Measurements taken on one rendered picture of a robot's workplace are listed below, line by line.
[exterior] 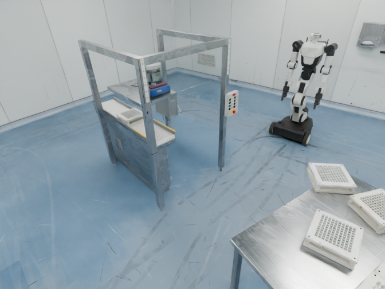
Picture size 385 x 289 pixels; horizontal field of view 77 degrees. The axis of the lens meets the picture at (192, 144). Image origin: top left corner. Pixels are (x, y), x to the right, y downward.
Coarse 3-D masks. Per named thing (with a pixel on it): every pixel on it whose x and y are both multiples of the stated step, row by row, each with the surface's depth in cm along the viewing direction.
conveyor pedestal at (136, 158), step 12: (120, 132) 289; (120, 144) 306; (132, 144) 275; (120, 156) 325; (132, 156) 290; (144, 156) 262; (132, 168) 307; (144, 168) 276; (168, 168) 271; (144, 180) 289; (168, 180) 280
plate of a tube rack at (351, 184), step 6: (312, 168) 175; (342, 168) 174; (312, 174) 172; (318, 174) 169; (342, 174) 168; (348, 174) 168; (318, 180) 164; (324, 180) 164; (330, 180) 164; (348, 180) 163; (324, 186) 161; (330, 186) 161; (336, 186) 160; (342, 186) 159; (348, 186) 159; (354, 186) 158
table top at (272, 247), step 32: (320, 192) 165; (256, 224) 144; (288, 224) 144; (256, 256) 127; (288, 256) 127; (320, 256) 126; (384, 256) 125; (288, 288) 113; (320, 288) 113; (352, 288) 113
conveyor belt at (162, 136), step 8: (104, 104) 309; (112, 104) 308; (120, 104) 307; (112, 112) 288; (136, 128) 253; (144, 128) 252; (160, 128) 251; (160, 136) 238; (168, 136) 237; (160, 144) 231
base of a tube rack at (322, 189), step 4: (308, 172) 180; (312, 176) 175; (312, 180) 171; (312, 184) 171; (316, 184) 168; (320, 188) 164; (324, 188) 164; (328, 188) 164; (332, 188) 164; (336, 188) 164; (340, 188) 164; (344, 188) 164; (324, 192) 164; (328, 192) 163; (332, 192) 163; (336, 192) 163; (340, 192) 162; (344, 192) 162; (348, 192) 161; (352, 192) 161
